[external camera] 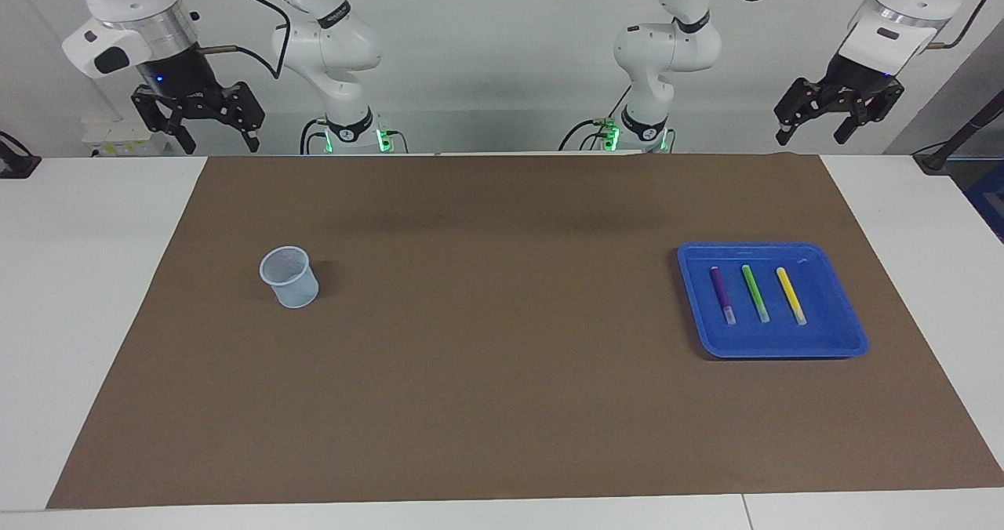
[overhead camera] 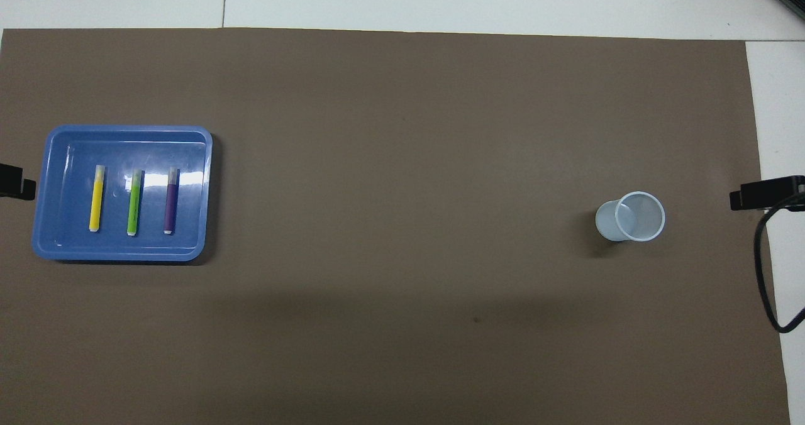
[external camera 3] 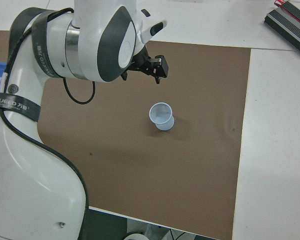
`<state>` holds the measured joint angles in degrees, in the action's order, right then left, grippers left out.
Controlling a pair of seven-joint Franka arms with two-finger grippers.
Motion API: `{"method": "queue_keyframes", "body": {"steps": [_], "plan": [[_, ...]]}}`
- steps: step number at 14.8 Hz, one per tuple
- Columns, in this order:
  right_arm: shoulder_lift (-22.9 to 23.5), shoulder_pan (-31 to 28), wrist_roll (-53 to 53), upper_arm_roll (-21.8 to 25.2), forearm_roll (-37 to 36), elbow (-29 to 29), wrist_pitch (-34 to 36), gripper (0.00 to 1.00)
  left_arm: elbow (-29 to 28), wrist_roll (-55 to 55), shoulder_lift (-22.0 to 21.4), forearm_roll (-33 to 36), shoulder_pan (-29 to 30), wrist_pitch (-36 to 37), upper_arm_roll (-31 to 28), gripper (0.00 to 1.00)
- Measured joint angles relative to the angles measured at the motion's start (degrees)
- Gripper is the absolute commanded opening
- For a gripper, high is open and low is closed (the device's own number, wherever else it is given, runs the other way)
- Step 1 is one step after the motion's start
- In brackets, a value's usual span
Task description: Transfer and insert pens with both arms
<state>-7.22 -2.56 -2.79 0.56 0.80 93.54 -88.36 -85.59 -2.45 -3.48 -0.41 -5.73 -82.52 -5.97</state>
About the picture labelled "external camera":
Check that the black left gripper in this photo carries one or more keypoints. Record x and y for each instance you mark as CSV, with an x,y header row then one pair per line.
x,y
859,75

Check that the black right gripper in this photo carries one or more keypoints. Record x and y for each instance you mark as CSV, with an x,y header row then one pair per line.
x,y
180,75

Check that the yellow pen with white cap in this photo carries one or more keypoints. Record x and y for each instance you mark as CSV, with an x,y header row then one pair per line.
x,y
791,295

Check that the green pen with white cap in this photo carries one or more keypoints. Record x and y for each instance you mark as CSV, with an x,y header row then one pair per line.
x,y
755,293

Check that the purple pen with white cap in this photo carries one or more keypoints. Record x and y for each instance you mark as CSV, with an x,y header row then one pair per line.
x,y
722,291

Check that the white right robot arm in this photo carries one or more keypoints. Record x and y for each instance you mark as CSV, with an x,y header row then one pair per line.
x,y
329,44

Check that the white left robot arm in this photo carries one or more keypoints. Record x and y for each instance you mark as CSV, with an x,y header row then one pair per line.
x,y
667,48

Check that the black tripod pole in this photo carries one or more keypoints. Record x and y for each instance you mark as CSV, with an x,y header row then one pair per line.
x,y
961,132

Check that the blue patterned object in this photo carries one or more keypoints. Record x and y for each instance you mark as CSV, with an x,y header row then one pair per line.
x,y
990,201

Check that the black table clamp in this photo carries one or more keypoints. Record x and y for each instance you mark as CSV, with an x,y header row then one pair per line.
x,y
16,165

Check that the translucent plastic cup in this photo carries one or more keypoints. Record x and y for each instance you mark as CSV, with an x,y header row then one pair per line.
x,y
292,287

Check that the blue plastic tray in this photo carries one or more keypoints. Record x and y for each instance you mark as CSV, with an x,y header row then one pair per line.
x,y
784,342

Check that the brown table mat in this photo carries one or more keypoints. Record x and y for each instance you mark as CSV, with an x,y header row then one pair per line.
x,y
502,404

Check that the white wall socket box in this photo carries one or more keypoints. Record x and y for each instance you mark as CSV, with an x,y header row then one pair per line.
x,y
118,136

